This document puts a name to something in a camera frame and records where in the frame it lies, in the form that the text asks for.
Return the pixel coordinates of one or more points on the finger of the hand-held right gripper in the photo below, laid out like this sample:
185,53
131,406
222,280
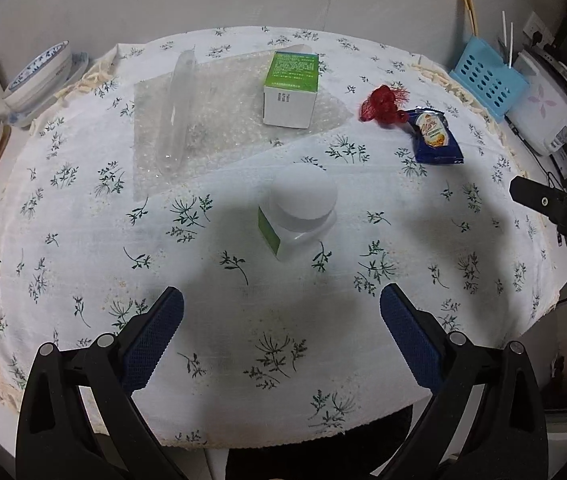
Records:
536,197

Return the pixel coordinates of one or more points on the blue patterned bowl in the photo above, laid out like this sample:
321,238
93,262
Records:
38,77

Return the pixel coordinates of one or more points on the blue plastic basket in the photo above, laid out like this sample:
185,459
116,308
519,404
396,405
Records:
486,80

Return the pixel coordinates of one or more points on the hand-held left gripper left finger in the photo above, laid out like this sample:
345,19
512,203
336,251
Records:
156,340

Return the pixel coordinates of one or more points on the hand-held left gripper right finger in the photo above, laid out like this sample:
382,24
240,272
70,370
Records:
408,340

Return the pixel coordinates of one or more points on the blue snack packet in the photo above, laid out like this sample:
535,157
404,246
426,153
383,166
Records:
433,137

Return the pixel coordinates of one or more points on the green and white box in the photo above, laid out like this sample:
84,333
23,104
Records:
288,100

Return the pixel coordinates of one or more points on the clear plastic tube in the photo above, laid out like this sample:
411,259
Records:
176,115

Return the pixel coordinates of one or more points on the white pill bottle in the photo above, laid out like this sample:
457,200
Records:
303,200

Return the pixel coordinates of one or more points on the white floral tablecloth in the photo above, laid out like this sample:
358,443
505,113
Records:
113,260

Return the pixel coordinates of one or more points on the wall socket with plug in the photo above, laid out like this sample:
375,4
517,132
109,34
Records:
538,27

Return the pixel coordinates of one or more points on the wooden chopsticks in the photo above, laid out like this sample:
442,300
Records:
469,12

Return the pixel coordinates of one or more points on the red mesh net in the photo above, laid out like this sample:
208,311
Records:
383,105

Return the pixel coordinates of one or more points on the blue patterned plate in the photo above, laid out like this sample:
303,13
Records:
63,95

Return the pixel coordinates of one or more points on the clear bubble wrap sheet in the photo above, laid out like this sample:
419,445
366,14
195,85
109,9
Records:
228,125

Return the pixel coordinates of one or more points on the white sticks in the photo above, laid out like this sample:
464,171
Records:
506,35

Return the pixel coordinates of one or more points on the white rice cooker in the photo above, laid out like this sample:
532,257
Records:
543,105

